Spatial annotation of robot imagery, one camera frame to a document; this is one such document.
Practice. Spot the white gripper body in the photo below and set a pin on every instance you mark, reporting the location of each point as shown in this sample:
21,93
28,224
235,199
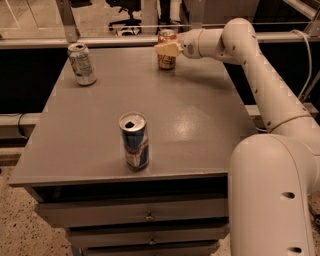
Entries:
190,44

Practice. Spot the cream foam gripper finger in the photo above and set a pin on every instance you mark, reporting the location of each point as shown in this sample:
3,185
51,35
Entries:
172,49

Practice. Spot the orange soda can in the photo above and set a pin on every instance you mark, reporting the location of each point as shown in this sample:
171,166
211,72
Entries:
166,62

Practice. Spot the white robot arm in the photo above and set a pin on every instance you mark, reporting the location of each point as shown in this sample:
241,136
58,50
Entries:
272,174

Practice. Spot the blue silver Red Bull can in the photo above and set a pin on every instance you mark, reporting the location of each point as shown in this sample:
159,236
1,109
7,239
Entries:
133,127

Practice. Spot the green white 7up can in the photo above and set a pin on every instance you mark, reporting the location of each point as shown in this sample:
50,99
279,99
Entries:
80,61

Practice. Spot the grey metal railing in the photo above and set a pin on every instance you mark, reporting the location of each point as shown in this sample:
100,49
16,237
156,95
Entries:
55,23

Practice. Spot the grey drawer cabinet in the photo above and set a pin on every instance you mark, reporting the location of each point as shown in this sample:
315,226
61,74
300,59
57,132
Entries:
194,116

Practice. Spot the top grey drawer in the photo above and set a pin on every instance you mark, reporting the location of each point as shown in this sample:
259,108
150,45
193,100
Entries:
136,210

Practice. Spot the grey drawer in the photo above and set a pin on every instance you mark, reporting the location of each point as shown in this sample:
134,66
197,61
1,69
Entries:
197,248
136,210
152,234

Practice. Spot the bottom grey drawer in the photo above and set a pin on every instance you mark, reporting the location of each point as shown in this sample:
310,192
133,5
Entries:
197,248

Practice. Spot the middle grey drawer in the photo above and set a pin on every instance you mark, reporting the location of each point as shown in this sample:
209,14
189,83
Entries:
152,234

